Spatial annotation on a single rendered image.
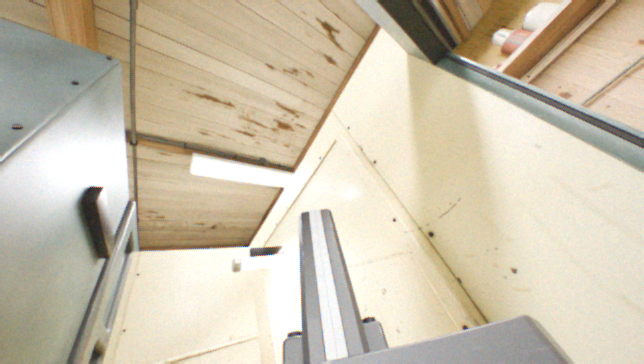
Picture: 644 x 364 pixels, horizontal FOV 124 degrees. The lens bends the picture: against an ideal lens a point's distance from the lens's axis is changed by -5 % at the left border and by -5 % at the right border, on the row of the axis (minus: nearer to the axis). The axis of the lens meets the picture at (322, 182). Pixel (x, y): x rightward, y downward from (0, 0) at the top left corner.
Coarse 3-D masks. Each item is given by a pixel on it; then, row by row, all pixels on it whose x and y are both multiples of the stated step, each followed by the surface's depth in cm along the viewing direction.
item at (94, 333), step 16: (128, 208) 86; (128, 224) 83; (128, 240) 95; (112, 256) 72; (128, 256) 99; (112, 272) 70; (128, 272) 96; (96, 288) 63; (112, 288) 86; (96, 304) 61; (112, 304) 83; (96, 320) 60; (112, 320) 81; (80, 336) 55; (96, 336) 62; (80, 352) 53; (96, 352) 70
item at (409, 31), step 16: (368, 0) 35; (384, 0) 33; (400, 0) 34; (384, 16) 37; (400, 16) 36; (416, 16) 37; (400, 32) 40; (416, 32) 39; (432, 32) 40; (416, 48) 43; (432, 48) 43; (432, 64) 46
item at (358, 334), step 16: (320, 224) 9; (320, 240) 8; (336, 240) 8; (336, 256) 7; (336, 272) 7; (336, 288) 6; (352, 288) 6; (336, 304) 6; (352, 304) 6; (336, 320) 5; (352, 320) 5; (368, 320) 6; (336, 336) 5; (352, 336) 5; (368, 336) 6; (384, 336) 6; (336, 352) 5; (352, 352) 5; (368, 352) 5
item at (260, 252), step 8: (256, 248) 88; (264, 248) 90; (272, 248) 92; (280, 248) 94; (256, 256) 85; (264, 256) 87; (272, 256) 88; (280, 256) 90; (232, 264) 79; (240, 264) 77; (248, 264) 80; (256, 264) 82; (264, 264) 84; (272, 264) 86; (280, 264) 88
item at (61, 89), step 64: (0, 64) 33; (64, 64) 41; (0, 128) 26; (64, 128) 35; (0, 192) 24; (64, 192) 38; (128, 192) 84; (0, 256) 26; (64, 256) 42; (0, 320) 27; (64, 320) 45
